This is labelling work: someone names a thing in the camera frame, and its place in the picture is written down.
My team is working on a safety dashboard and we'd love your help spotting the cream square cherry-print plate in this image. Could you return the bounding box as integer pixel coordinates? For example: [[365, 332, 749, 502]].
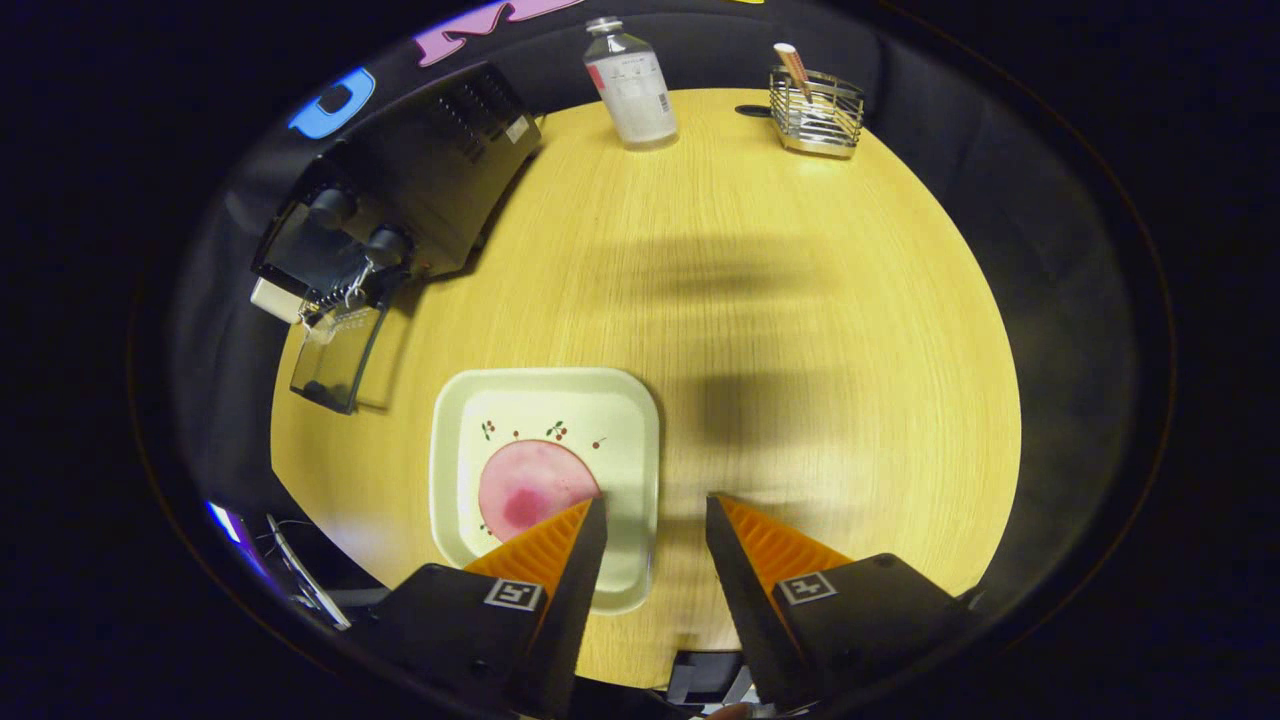
[[430, 367, 661, 615]]

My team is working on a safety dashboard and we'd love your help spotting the black toaster oven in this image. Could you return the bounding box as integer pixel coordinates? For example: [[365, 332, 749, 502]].
[[250, 62, 543, 416]]

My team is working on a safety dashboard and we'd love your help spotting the white string on handle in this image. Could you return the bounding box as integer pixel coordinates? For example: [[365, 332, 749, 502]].
[[298, 262, 373, 326]]

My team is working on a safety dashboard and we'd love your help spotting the clear glass bottle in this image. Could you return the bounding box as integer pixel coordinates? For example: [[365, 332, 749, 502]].
[[584, 17, 679, 151]]

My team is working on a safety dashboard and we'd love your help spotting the round pink ham slice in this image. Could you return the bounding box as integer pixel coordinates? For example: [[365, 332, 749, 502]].
[[478, 440, 603, 543]]

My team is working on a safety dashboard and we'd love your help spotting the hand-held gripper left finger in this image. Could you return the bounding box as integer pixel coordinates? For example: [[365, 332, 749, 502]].
[[345, 497, 609, 720]]

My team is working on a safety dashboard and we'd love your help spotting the white pop-up toaster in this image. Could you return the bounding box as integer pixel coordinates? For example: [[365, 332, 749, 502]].
[[250, 277, 303, 324]]

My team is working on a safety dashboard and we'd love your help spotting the small wire basket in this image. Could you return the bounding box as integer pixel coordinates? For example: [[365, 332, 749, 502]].
[[768, 65, 866, 159]]

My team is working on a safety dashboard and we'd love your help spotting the small beige stick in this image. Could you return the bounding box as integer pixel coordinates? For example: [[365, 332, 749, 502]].
[[773, 42, 814, 101]]

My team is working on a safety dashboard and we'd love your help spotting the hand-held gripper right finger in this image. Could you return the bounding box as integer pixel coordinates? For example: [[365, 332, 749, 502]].
[[705, 492, 986, 713]]

